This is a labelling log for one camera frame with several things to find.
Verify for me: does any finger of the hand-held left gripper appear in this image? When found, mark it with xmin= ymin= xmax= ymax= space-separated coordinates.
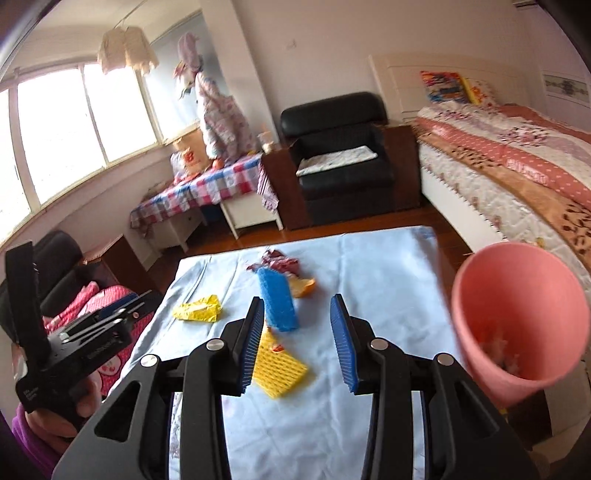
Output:
xmin=76 ymin=298 xmax=163 ymax=334
xmin=60 ymin=290 xmax=153 ymax=340

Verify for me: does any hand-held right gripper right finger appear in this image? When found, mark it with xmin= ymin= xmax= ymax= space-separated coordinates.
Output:
xmin=329 ymin=294 xmax=541 ymax=480

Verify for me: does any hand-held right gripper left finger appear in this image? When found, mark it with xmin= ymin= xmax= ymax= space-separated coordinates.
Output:
xmin=52 ymin=296 xmax=266 ymax=480

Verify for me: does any blue foam net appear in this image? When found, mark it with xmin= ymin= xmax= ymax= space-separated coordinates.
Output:
xmin=256 ymin=267 xmax=300 ymax=334

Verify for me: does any pink plastic bucket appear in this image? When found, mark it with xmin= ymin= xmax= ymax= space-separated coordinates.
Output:
xmin=450 ymin=243 xmax=583 ymax=410

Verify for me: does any person's left forearm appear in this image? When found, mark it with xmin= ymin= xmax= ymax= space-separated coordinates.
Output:
xmin=11 ymin=401 xmax=75 ymax=463

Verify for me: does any person's left hand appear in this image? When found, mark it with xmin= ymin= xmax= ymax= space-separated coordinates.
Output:
xmin=39 ymin=369 xmax=103 ymax=439

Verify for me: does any red polka dot cushion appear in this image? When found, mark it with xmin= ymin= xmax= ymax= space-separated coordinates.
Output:
xmin=41 ymin=281 xmax=154 ymax=398

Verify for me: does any yellow foam net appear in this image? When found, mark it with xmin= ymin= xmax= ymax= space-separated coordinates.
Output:
xmin=252 ymin=325 xmax=310 ymax=400

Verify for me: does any brown wooden table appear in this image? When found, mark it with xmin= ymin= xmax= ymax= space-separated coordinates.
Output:
xmin=82 ymin=233 xmax=160 ymax=297

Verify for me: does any yellow crumpled wrapper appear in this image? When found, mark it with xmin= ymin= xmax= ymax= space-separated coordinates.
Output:
xmin=173 ymin=295 xmax=223 ymax=325

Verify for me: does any black leather sofa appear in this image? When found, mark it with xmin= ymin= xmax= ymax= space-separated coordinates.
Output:
xmin=31 ymin=230 xmax=100 ymax=315

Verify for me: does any light blue floral tablecloth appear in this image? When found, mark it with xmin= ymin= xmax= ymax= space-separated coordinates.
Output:
xmin=99 ymin=225 xmax=468 ymax=480

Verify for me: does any dark red crumpled wrapper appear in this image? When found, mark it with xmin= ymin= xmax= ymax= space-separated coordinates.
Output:
xmin=246 ymin=248 xmax=301 ymax=279

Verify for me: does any white wooden cabinet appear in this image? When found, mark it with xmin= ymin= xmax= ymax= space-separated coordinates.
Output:
xmin=219 ymin=193 xmax=285 ymax=240
xmin=157 ymin=209 xmax=205 ymax=253

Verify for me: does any plaid tablecloth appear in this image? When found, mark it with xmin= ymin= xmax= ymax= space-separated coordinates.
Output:
xmin=130 ymin=154 xmax=264 ymax=232

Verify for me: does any dark wooden side table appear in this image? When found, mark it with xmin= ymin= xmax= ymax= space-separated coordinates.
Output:
xmin=261 ymin=143 xmax=308 ymax=232
xmin=383 ymin=124 xmax=422 ymax=209

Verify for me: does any maroon dotted cloth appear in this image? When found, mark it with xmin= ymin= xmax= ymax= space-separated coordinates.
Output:
xmin=256 ymin=159 xmax=280 ymax=214

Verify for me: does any brown paper bag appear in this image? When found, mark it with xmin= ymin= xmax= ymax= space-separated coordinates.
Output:
xmin=173 ymin=129 xmax=210 ymax=176

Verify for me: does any window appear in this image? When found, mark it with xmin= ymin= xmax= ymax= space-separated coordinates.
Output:
xmin=0 ymin=61 xmax=165 ymax=246

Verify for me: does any white floral seat pad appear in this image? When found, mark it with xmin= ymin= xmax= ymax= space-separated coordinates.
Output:
xmin=295 ymin=145 xmax=379 ymax=177

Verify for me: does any white bed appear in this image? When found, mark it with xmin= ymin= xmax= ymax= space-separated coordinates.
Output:
xmin=369 ymin=54 xmax=591 ymax=298

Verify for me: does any floral padded jacket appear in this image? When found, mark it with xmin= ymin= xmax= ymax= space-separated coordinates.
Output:
xmin=193 ymin=71 xmax=253 ymax=158

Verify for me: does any black leather armchair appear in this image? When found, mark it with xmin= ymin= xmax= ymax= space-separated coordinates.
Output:
xmin=280 ymin=91 xmax=396 ymax=214

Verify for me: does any grey roller blind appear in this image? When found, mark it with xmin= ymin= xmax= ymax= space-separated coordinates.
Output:
xmin=145 ymin=11 xmax=209 ymax=140

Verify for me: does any brown leaf pattern blanket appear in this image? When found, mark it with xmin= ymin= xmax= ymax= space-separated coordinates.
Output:
xmin=414 ymin=124 xmax=591 ymax=280

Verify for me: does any white pink scarf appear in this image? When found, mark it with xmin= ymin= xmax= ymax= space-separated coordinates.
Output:
xmin=172 ymin=62 xmax=197 ymax=100

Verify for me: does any cream knitted cardigan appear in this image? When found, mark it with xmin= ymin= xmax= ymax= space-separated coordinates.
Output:
xmin=96 ymin=25 xmax=160 ymax=76

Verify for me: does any pink hat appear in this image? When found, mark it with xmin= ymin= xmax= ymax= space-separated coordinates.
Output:
xmin=177 ymin=32 xmax=204 ymax=75

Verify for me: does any colourful printed pillow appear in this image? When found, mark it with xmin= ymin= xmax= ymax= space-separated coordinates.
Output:
xmin=420 ymin=70 xmax=467 ymax=106

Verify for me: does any floral patchwork quilt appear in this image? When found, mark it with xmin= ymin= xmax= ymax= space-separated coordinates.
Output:
xmin=413 ymin=104 xmax=591 ymax=209

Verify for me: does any yellow flower pillow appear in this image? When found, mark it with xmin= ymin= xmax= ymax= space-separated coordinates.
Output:
xmin=462 ymin=78 xmax=502 ymax=108

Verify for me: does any white wardrobe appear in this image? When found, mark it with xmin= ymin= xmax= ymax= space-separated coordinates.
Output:
xmin=538 ymin=64 xmax=591 ymax=121

